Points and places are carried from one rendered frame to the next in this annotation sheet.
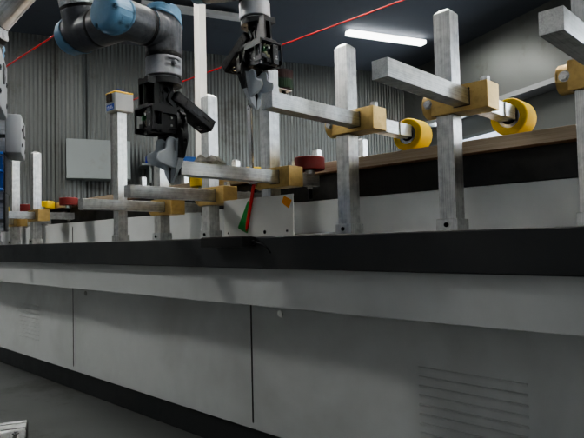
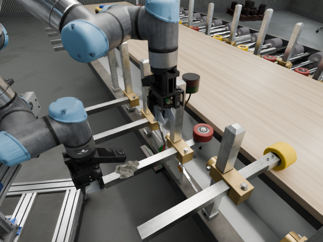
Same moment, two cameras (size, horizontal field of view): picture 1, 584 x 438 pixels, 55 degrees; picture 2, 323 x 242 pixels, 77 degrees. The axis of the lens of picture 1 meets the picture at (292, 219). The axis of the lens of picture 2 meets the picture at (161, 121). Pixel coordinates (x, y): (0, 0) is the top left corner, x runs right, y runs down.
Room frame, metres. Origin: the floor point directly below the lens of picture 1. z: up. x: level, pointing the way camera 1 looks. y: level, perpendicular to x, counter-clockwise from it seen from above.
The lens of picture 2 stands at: (0.84, -0.06, 1.44)
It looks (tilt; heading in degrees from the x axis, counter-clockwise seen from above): 39 degrees down; 17
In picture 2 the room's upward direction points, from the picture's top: straight up
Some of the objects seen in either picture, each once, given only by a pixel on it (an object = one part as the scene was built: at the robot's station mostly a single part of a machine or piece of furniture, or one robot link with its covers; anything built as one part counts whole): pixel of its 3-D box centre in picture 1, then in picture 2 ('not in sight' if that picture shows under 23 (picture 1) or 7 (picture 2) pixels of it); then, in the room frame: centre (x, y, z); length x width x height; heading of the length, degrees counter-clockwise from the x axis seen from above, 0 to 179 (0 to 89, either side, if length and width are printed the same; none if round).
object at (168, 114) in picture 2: (264, 89); (169, 114); (1.33, 0.06, 1.05); 0.06 x 0.03 x 0.09; 45
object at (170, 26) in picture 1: (162, 32); (70, 122); (1.14, 0.26, 1.13); 0.09 x 0.08 x 0.11; 147
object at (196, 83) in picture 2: (282, 76); (190, 79); (1.45, 0.02, 1.12); 0.06 x 0.06 x 0.02
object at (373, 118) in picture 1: (355, 122); (227, 177); (1.23, -0.14, 0.94); 0.14 x 0.06 x 0.05; 46
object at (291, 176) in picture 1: (277, 178); (178, 146); (1.40, 0.03, 0.84); 0.14 x 0.06 x 0.05; 46
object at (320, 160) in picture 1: (309, 177); (201, 139); (1.47, -0.05, 0.85); 0.08 x 0.08 x 0.11
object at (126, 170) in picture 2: (210, 159); (127, 167); (1.23, 0.18, 0.87); 0.09 x 0.07 x 0.02; 136
